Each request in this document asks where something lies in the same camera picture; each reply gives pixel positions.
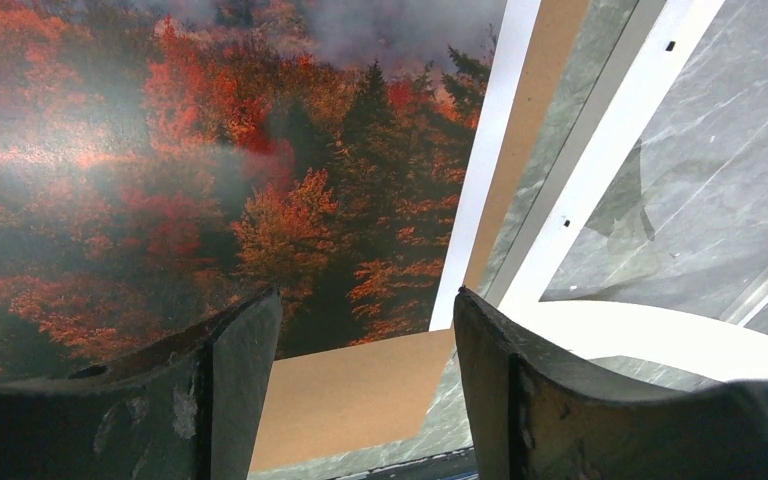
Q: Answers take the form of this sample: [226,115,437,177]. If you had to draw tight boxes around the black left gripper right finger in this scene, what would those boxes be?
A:
[453,288,768,479]

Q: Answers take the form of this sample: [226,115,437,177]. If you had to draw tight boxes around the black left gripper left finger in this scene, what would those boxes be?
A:
[0,288,283,479]

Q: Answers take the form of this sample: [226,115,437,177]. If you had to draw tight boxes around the white paper mat sheet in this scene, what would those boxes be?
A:
[500,300,768,382]

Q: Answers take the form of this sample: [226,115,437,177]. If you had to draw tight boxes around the brown frame backing board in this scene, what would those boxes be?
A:
[251,1,589,479]

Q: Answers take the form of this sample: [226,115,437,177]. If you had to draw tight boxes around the clear acrylic sheet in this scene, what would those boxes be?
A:
[544,1,768,334]

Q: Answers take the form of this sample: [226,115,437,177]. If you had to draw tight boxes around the white picture frame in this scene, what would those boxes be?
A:
[484,1,722,314]

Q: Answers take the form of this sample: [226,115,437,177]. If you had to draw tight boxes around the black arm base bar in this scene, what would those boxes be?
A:
[336,447,479,480]

